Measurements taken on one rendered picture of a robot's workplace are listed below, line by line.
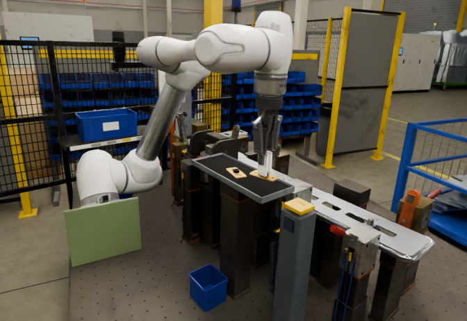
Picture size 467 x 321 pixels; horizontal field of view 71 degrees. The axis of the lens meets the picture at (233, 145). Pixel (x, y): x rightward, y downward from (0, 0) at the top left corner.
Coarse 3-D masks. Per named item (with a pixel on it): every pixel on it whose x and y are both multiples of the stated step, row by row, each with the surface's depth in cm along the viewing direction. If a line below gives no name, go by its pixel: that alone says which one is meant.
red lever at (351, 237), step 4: (332, 228) 82; (336, 228) 82; (340, 228) 83; (332, 232) 82; (336, 232) 82; (340, 232) 83; (344, 232) 84; (348, 236) 87; (352, 236) 89; (356, 236) 89; (352, 240) 89; (356, 240) 90
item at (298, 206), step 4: (292, 200) 90; (296, 200) 90; (300, 200) 90; (284, 204) 88; (288, 204) 87; (292, 204) 87; (296, 204) 87; (300, 204) 87; (304, 204) 87; (308, 204) 88; (312, 204) 88; (288, 208) 87; (292, 208) 86; (296, 208) 85; (300, 208) 85; (304, 208) 85; (308, 208) 86; (312, 208) 87; (296, 212) 85; (300, 212) 84; (304, 212) 85
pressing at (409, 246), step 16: (240, 160) 164; (288, 176) 146; (320, 192) 132; (320, 208) 119; (352, 208) 119; (336, 224) 109; (352, 224) 109; (384, 224) 109; (400, 224) 110; (384, 240) 100; (400, 240) 101; (416, 240) 101; (432, 240) 102; (400, 256) 93; (416, 256) 94
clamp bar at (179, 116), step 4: (184, 112) 169; (176, 116) 166; (180, 116) 166; (184, 116) 169; (180, 120) 167; (180, 124) 168; (184, 124) 169; (180, 128) 169; (184, 128) 169; (180, 132) 171; (184, 132) 170; (180, 136) 172; (184, 136) 171
